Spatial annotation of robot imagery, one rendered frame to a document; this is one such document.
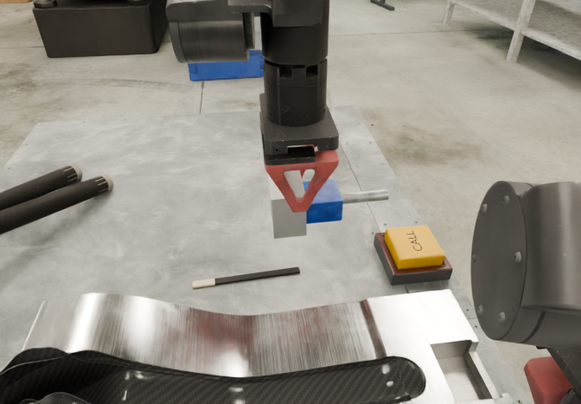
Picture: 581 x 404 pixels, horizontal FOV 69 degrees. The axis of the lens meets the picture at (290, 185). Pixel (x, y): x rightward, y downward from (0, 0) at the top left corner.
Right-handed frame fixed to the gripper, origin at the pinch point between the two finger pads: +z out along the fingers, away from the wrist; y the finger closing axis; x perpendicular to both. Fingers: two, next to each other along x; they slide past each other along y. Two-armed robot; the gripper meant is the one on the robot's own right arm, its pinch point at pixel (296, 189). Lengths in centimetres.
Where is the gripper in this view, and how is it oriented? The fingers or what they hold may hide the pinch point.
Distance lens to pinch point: 45.2
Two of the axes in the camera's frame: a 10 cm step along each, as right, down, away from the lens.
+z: 0.2, 8.1, 5.9
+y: 1.1, 5.8, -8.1
